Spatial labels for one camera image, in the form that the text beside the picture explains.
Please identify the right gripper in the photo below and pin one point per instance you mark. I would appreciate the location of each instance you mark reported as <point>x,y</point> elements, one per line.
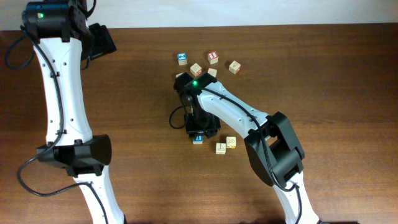
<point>202,128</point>

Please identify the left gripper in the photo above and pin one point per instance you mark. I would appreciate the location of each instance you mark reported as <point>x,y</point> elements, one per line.
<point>105,45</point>

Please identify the blue-top block with L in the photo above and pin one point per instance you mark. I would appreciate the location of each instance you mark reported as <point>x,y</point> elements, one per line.
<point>198,140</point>

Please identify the sailboat block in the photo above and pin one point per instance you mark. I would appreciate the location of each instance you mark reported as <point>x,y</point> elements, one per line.
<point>220,148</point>

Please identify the yellow-edged block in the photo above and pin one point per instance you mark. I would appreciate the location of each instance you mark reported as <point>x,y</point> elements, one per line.
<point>230,142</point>

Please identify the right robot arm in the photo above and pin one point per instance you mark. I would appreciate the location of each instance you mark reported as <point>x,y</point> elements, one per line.
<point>274,151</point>

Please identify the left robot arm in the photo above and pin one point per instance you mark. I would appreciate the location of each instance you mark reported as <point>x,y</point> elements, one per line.
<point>62,39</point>

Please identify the block with 8, blue side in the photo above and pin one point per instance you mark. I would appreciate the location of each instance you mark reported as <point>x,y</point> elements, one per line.
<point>212,72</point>

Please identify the block with red E side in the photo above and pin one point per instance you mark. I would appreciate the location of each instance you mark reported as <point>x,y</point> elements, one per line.
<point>196,70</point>

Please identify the blue-top block with 2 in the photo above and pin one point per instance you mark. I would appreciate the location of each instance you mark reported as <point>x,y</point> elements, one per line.
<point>182,58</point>

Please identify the ice cream cone block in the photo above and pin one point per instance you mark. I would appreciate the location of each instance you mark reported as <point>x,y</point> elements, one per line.
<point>234,67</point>

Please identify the red-top block with I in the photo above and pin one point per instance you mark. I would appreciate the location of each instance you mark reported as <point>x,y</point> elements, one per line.
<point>212,57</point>

